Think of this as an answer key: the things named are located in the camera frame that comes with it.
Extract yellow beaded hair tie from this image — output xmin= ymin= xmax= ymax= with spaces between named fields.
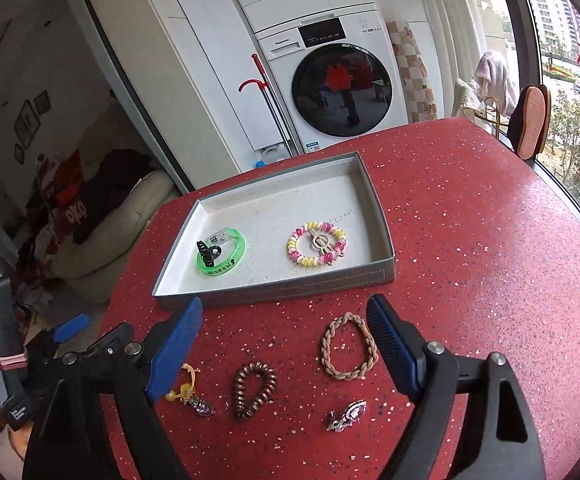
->
xmin=164 ymin=364 xmax=201 ymax=403

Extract black hair claw clip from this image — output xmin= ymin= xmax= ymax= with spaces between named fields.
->
xmin=196 ymin=240 xmax=223 ymax=267

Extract mop with red hook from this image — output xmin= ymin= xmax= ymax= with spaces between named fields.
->
xmin=240 ymin=54 xmax=295 ymax=156

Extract brown slipper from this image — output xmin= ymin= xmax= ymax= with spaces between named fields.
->
xmin=507 ymin=85 xmax=553 ymax=161

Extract beige braided hair tie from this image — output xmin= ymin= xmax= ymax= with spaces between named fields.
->
xmin=321 ymin=312 xmax=378 ymax=380

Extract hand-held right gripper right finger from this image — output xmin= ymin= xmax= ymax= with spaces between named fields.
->
xmin=366 ymin=294 xmax=545 ymax=480

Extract checkered hanging cloth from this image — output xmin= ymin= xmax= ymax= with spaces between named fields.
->
xmin=386 ymin=21 xmax=438 ymax=123

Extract white washing machine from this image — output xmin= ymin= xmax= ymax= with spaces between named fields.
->
xmin=254 ymin=10 xmax=411 ymax=153

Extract silver pink heart hair clip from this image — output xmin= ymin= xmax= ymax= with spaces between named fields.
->
xmin=326 ymin=399 xmax=369 ymax=433

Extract pile of dark red clothes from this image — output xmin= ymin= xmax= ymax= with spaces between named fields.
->
xmin=17 ymin=150 xmax=151 ymax=271

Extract silver star hair clip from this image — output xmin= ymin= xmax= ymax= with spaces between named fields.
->
xmin=182 ymin=395 xmax=215 ymax=417

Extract cream sofa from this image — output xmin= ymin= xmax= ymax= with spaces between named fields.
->
xmin=50 ymin=170 xmax=178 ymax=291

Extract wall picture frames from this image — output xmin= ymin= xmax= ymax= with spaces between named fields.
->
xmin=14 ymin=91 xmax=52 ymax=161

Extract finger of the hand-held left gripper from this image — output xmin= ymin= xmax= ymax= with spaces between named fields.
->
xmin=87 ymin=322 xmax=136 ymax=357
xmin=29 ymin=313 xmax=89 ymax=367

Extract white detergent bottle blue cap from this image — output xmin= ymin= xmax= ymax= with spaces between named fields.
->
xmin=254 ymin=144 xmax=291 ymax=168

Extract pink yellow spiral hair tie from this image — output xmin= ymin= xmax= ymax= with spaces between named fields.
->
xmin=286 ymin=221 xmax=347 ymax=267

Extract white tall cabinet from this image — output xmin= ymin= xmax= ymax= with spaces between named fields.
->
xmin=72 ymin=0 xmax=255 ymax=196

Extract beige hair clip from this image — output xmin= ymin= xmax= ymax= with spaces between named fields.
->
xmin=304 ymin=227 xmax=338 ymax=261

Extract grey cardboard tray box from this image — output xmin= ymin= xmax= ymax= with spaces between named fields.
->
xmin=152 ymin=151 xmax=397 ymax=311

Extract pink towel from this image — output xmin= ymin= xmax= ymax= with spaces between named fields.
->
xmin=474 ymin=51 xmax=518 ymax=116

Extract green translucent bracelet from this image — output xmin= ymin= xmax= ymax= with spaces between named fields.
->
xmin=196 ymin=228 xmax=247 ymax=278

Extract gold metal rack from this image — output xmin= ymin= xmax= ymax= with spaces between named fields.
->
xmin=472 ymin=97 xmax=513 ymax=138

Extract white knitted cloth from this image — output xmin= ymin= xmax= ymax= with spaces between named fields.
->
xmin=452 ymin=79 xmax=485 ymax=121

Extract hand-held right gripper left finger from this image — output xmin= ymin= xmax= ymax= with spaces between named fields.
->
xmin=22 ymin=296 xmax=204 ymax=480

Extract brown spiral hair tie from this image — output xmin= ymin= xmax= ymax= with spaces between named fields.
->
xmin=233 ymin=361 xmax=277 ymax=421

